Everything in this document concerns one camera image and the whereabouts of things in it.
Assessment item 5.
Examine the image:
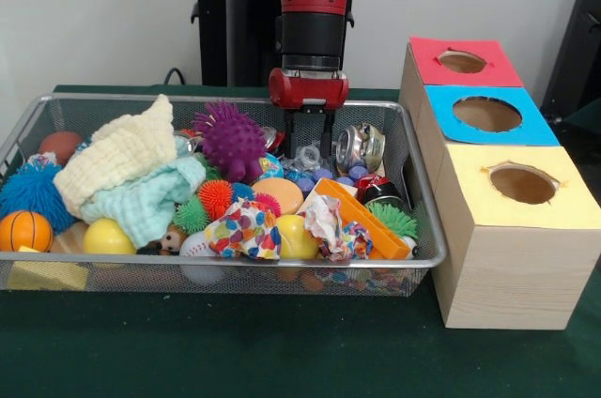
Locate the yellow tennis ball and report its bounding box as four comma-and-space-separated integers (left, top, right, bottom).
274, 214, 321, 261

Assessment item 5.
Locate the green spiky toy with eyes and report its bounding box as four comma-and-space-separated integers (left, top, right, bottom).
365, 202, 419, 258

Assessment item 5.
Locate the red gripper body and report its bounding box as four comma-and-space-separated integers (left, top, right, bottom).
268, 67, 350, 111

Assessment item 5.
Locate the smooth yellow ball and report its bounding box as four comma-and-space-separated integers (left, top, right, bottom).
83, 218, 138, 256

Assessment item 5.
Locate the cream waffle cloth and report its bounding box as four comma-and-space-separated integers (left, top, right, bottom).
53, 93, 179, 211

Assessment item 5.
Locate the white baseball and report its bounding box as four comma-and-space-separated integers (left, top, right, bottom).
178, 231, 226, 285

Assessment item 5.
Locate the shallow wire mesh bin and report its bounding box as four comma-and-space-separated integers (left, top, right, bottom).
0, 92, 447, 299

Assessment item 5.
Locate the large blue spiky ball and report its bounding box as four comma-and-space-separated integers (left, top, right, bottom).
0, 161, 79, 235

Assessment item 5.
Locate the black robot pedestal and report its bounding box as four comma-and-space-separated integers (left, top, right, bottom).
180, 0, 379, 88

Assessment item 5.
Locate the colourful patterned cloth wad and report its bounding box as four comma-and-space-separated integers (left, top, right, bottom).
204, 198, 283, 261

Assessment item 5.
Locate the small clear plastic bottle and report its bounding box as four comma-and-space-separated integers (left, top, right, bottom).
281, 143, 332, 174

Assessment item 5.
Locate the dark green table cloth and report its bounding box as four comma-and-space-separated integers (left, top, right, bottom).
0, 83, 601, 398
559, 98, 601, 145

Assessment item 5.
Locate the reddish brown ball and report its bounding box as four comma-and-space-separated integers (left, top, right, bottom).
38, 131, 85, 167

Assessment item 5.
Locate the purple spiky ball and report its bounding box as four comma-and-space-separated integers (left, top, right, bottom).
192, 99, 269, 183

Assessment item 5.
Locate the orange foam disc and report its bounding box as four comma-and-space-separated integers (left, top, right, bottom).
252, 176, 305, 216

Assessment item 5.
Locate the small orange basketball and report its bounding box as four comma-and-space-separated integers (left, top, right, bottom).
0, 210, 54, 253

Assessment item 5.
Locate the orange plastic grid toy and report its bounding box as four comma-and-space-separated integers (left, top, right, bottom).
313, 177, 410, 261

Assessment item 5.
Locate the crushed silver can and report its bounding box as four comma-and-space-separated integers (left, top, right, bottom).
335, 123, 387, 172

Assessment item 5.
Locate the mint waffle cloth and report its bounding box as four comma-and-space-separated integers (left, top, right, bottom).
82, 156, 208, 249

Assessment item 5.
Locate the black upright panel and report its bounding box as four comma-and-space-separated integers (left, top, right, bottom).
539, 0, 601, 111

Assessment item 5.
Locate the wooden three-hole box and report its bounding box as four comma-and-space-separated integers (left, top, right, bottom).
398, 35, 601, 331

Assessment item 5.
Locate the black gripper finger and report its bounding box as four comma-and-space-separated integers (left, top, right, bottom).
284, 108, 299, 161
320, 108, 337, 159

